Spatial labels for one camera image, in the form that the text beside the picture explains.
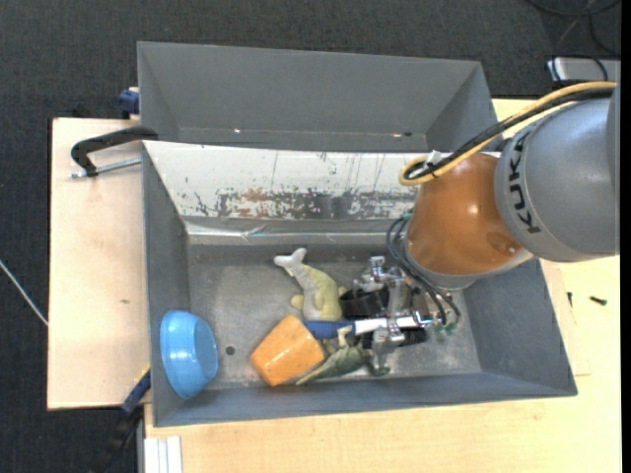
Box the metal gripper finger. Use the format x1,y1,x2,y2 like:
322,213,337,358
370,318,402,367
352,255,396,294

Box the green toy dinosaur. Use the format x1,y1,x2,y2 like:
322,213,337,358
294,324,391,387

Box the grey and green toy whale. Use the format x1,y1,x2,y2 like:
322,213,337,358
272,246,348,323

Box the orange cup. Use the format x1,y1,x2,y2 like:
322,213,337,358
248,313,327,388

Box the grey metal bin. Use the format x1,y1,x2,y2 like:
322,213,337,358
136,40,579,429

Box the blue bowl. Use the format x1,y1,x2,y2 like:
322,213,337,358
158,308,220,401

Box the pale wood board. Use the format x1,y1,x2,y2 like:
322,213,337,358
45,116,152,412

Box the black cylinder on white bracket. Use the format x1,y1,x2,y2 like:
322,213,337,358
352,309,438,349

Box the blue handled tool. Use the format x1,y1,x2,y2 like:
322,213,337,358
301,318,354,341

